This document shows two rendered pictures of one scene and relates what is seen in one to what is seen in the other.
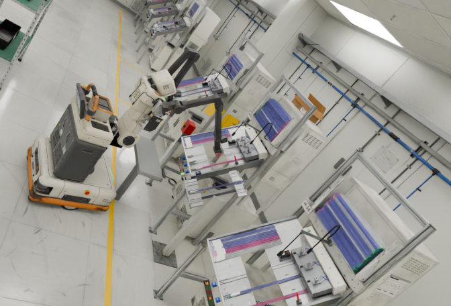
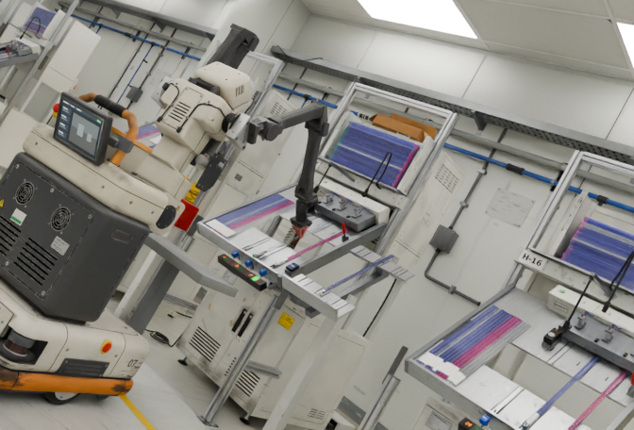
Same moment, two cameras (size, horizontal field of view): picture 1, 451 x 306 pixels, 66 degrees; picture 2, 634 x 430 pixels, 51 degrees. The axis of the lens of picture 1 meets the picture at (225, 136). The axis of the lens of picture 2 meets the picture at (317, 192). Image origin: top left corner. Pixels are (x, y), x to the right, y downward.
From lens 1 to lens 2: 1.56 m
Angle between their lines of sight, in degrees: 28
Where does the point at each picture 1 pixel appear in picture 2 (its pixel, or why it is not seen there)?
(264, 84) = not seen: hidden behind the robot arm
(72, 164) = (88, 275)
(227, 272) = (488, 394)
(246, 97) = (257, 147)
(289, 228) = (519, 303)
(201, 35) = (63, 71)
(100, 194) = (127, 347)
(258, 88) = not seen: hidden behind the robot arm
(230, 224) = (331, 372)
